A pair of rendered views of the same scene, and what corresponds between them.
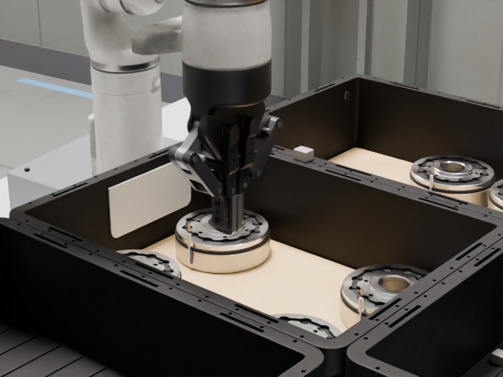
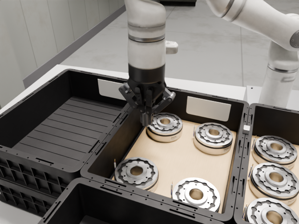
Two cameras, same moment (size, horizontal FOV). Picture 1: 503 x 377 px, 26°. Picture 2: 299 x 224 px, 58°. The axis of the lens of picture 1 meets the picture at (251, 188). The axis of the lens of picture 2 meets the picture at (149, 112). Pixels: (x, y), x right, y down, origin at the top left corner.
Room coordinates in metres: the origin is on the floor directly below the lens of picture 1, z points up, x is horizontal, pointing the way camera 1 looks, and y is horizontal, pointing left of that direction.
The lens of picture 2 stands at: (0.72, -0.46, 1.34)
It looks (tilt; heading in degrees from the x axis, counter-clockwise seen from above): 35 degrees down; 71
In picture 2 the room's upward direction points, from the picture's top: straight up
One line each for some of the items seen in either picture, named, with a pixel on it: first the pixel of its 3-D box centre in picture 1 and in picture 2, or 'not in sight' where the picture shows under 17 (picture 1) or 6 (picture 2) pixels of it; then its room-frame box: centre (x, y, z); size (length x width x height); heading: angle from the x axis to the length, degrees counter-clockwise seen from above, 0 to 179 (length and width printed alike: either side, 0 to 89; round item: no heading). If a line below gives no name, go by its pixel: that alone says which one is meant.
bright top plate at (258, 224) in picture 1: (222, 228); (213, 134); (1.08, 0.03, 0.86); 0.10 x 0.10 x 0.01
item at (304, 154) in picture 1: (303, 154); (246, 129); (1.10, -0.06, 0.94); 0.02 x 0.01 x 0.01; 50
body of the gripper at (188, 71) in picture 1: (227, 103); (146, 78); (0.88, 0.02, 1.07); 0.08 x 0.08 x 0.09
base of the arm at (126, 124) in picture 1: (128, 122); (276, 89); (1.40, 0.17, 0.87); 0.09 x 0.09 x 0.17; 58
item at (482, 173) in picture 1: (452, 172); not in sight; (1.24, -0.25, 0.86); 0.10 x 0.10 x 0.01
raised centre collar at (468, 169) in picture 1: (453, 168); not in sight; (1.24, -0.25, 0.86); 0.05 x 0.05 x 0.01
